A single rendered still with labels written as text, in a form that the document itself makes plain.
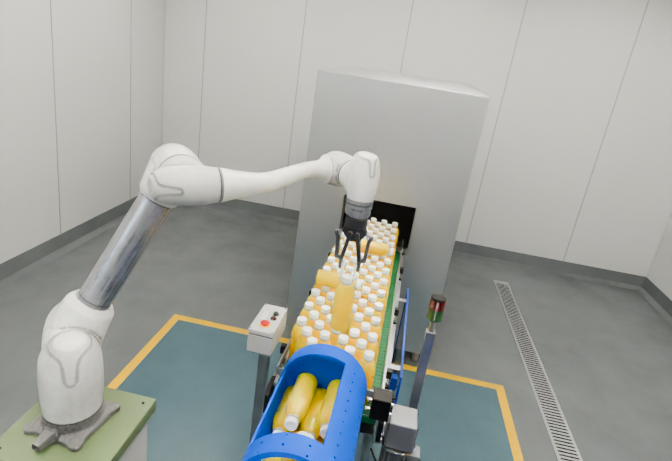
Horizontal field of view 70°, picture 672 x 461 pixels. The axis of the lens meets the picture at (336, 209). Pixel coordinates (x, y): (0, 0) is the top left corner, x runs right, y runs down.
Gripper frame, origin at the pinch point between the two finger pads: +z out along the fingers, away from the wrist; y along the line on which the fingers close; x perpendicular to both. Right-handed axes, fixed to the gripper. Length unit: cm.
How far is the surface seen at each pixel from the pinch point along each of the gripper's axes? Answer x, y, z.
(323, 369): -17.0, -1.3, 29.7
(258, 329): 1.7, -30.7, 33.2
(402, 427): -1, 30, 59
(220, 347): 128, -96, 142
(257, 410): 9, -30, 78
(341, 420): -45, 9, 23
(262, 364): 9, -30, 54
